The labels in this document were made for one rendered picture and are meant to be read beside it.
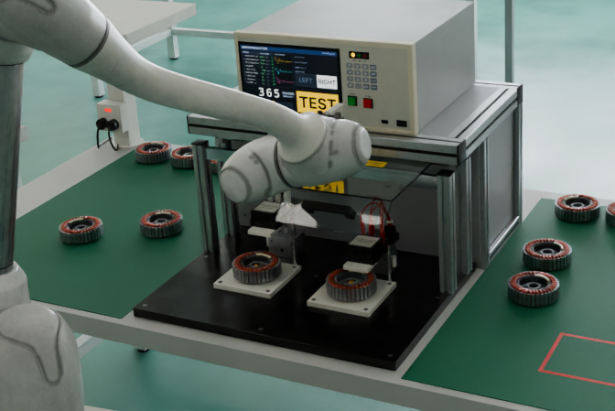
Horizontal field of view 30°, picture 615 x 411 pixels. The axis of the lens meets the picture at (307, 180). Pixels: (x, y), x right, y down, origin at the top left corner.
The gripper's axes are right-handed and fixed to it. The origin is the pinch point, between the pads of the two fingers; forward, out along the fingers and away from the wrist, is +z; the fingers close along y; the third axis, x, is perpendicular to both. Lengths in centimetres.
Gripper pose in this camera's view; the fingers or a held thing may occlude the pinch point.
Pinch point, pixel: (334, 114)
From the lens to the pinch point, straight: 244.4
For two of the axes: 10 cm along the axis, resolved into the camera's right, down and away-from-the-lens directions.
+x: -0.7, -9.2, -3.8
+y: 8.8, 1.2, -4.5
